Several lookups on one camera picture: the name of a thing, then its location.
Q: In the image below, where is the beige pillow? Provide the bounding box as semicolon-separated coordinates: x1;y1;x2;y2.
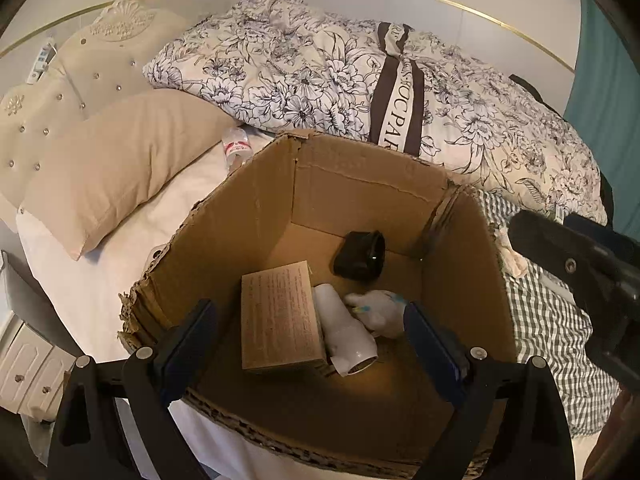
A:
20;92;238;261

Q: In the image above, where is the green checked blanket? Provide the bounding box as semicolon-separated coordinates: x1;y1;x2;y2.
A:
472;187;621;436

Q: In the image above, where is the small brown cardboard box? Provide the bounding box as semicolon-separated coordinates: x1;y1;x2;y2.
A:
241;260;328;373

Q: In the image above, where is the black pouch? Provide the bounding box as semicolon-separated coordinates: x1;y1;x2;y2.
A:
332;230;387;281

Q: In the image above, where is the teal curtain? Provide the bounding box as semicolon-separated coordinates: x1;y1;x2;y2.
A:
562;0;640;241

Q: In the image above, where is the clear plastic bottle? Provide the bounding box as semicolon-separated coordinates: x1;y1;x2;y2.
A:
220;127;253;168

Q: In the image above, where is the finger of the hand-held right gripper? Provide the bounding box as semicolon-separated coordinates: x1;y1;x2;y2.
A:
564;212;640;281
508;210;640;386

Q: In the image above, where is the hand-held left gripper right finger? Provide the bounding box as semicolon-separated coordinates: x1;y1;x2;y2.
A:
404;302;576;480

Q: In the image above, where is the floral printed duvet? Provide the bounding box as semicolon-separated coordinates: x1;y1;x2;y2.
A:
142;0;608;226

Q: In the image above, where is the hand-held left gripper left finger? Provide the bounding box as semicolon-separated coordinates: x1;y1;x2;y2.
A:
47;299;218;480

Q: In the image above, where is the large cardboard box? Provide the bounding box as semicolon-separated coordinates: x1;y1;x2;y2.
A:
117;130;518;480

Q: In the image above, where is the beige fabric scrap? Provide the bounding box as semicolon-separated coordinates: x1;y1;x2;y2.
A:
500;230;528;278

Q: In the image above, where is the beige tufted headboard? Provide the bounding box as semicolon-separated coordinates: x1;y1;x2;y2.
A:
0;0;193;233

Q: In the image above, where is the white power strip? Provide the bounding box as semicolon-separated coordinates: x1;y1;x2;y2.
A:
27;37;56;86

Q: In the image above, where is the white plush toy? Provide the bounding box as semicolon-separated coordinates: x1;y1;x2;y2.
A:
344;290;408;339

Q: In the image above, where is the white nightstand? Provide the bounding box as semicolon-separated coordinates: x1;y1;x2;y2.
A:
0;310;76;416

